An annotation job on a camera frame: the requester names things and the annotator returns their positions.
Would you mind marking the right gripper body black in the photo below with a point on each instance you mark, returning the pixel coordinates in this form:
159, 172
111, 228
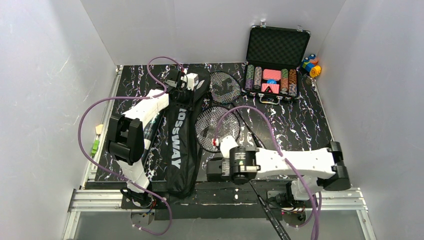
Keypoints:
212, 170

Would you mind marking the colourful toy blocks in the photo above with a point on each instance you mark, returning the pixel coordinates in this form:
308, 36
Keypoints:
311, 65

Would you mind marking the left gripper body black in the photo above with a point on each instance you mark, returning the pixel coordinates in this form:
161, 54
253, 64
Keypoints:
174, 82

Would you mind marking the blue dealer chip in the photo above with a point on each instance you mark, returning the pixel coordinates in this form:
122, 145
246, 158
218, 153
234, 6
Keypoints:
272, 81

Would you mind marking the pink card deck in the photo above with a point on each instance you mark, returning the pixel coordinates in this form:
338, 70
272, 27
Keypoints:
271, 74

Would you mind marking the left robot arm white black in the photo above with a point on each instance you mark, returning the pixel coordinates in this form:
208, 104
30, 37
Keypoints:
125, 134

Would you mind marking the black poker chip case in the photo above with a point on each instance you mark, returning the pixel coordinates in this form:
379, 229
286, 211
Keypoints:
274, 48

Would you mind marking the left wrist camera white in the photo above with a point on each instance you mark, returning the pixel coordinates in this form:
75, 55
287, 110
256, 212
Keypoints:
191, 79

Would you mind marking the beige block on rail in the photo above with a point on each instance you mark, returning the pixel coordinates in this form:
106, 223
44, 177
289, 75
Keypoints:
99, 129

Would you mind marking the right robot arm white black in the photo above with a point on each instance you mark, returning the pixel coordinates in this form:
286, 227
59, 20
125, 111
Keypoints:
316, 170

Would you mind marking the black shuttlecock tube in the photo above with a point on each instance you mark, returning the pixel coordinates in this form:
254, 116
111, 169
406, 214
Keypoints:
150, 132

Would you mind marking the green clip on rail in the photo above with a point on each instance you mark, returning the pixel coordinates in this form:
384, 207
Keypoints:
95, 147

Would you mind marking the black racket bag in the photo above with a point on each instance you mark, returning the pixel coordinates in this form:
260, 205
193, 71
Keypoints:
183, 150

